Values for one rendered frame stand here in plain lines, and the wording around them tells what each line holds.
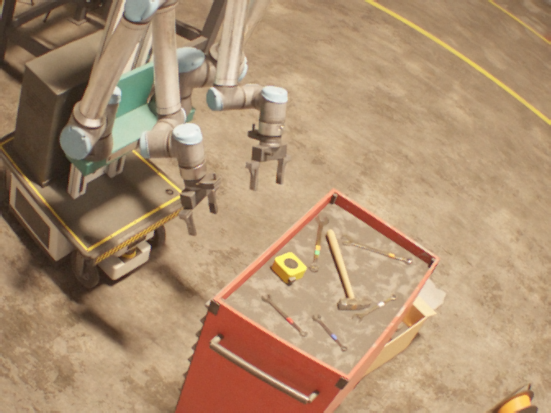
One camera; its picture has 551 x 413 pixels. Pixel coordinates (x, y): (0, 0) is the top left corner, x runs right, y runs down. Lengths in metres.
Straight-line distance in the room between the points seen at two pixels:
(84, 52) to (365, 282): 1.62
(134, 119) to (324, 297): 1.17
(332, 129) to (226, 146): 0.72
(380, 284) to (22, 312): 1.57
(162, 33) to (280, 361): 1.12
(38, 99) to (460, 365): 2.45
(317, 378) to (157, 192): 1.53
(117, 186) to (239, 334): 1.37
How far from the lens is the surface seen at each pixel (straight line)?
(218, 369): 2.50
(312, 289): 2.51
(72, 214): 3.35
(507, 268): 4.66
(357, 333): 2.44
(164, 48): 2.64
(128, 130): 3.18
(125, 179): 3.58
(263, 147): 2.98
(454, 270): 4.38
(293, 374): 2.33
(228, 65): 2.95
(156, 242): 3.68
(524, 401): 3.50
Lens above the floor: 2.58
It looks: 37 degrees down
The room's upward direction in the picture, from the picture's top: 22 degrees clockwise
